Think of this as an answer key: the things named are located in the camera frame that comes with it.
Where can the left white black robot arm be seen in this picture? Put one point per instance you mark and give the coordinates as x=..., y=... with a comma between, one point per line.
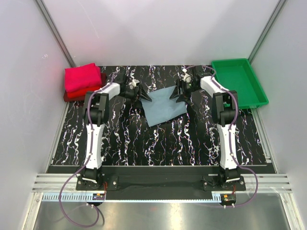
x=96, y=115

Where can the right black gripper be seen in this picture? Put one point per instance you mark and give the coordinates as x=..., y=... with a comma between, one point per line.
x=176, y=92

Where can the white slotted cable duct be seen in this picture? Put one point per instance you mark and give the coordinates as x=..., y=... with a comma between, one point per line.
x=142, y=198

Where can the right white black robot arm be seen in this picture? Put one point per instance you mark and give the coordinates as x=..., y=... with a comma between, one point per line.
x=224, y=112

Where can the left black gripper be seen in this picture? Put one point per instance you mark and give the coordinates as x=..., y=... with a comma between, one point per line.
x=141, y=94

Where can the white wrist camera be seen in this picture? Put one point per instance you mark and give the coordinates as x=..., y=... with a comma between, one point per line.
x=185, y=76
x=134, y=84

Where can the black mounting base plate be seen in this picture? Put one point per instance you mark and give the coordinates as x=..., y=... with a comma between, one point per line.
x=114, y=182

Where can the green plastic tray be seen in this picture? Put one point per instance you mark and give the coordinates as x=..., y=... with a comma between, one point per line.
x=238, y=75

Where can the folded pink t shirt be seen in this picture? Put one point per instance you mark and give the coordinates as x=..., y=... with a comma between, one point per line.
x=82, y=77

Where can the grey blue t shirt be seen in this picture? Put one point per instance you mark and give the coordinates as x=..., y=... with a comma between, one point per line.
x=162, y=109

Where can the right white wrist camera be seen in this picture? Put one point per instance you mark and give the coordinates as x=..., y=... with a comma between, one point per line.
x=185, y=76

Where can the aluminium frame rail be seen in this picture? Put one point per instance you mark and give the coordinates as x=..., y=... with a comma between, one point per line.
x=248, y=183

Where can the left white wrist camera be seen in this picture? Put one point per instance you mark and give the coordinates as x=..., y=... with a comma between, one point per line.
x=134, y=84

